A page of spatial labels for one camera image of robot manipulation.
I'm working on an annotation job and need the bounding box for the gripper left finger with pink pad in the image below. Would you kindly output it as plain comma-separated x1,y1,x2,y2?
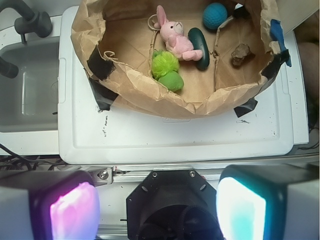
0,170,100,240

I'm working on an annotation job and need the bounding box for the brown paper bag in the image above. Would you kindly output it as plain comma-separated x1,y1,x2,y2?
71,0,284,119

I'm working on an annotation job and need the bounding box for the pink plush bunny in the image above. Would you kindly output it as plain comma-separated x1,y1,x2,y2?
154,5,203,61

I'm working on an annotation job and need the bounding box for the blue textured ball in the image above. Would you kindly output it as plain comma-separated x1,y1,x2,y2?
202,2,228,30

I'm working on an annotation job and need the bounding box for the aluminium rail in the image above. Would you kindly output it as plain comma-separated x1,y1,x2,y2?
85,166,224,187

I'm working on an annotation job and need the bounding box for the brown rock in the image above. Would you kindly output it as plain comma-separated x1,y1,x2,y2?
231,43,256,68

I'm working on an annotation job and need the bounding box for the dark green oblong toy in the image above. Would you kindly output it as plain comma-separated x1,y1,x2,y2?
188,27,210,71

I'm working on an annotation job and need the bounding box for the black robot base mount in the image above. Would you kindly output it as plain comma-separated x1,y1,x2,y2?
126,169,224,240

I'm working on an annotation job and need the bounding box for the blue tape piece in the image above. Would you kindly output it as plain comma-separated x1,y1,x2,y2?
269,19,292,67

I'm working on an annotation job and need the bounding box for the green plush animal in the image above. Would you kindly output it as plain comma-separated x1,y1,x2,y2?
151,50,184,92

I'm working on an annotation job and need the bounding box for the grey sink basin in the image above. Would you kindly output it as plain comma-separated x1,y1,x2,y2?
0,36,60,133

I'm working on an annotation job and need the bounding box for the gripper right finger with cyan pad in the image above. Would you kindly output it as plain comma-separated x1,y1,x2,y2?
216,164,320,240

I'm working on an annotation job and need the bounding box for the dark grey faucet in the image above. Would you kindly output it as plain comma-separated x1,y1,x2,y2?
0,0,54,78

